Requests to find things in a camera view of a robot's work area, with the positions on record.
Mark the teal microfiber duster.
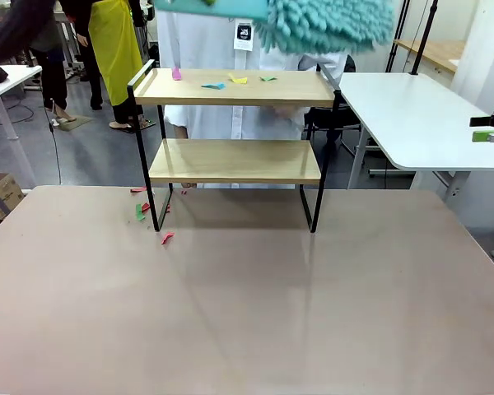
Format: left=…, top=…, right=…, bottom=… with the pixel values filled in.
left=154, top=0, right=396, bottom=57

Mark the person's left hand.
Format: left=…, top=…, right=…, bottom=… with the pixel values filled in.
left=271, top=105, right=305, bottom=124

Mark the large white side table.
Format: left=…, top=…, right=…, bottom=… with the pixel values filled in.
left=337, top=72, right=494, bottom=202

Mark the wooden background table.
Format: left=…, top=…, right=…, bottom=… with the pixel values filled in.
left=393, top=39, right=466, bottom=75

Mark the black upright pole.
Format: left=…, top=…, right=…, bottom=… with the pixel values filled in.
left=410, top=0, right=440, bottom=76

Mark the black tripod stand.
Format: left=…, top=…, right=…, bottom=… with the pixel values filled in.
left=384, top=0, right=412, bottom=74

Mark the black chair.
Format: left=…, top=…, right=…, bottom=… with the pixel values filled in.
left=304, top=53, right=380, bottom=165

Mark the white hang tag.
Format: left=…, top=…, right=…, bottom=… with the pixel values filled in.
left=233, top=18, right=254, bottom=53

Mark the person in white lab coat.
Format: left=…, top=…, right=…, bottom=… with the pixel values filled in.
left=154, top=7, right=349, bottom=190

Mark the person in yellow apron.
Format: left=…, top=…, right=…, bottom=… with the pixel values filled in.
left=61, top=0, right=157, bottom=135

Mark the green floor mat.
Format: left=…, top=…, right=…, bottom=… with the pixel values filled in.
left=51, top=116, right=94, bottom=133

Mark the person in dark clothes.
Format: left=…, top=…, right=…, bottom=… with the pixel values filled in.
left=24, top=0, right=82, bottom=127

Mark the small white side table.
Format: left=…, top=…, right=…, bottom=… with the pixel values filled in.
left=0, top=63, right=44, bottom=190

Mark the brown cardboard box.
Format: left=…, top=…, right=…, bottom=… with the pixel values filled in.
left=0, top=172, right=26, bottom=226

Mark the black frame wooden two-tier shelf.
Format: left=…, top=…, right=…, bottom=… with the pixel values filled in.
left=126, top=59, right=343, bottom=235

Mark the hanging thin black cable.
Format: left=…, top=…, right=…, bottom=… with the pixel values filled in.
left=44, top=98, right=65, bottom=186

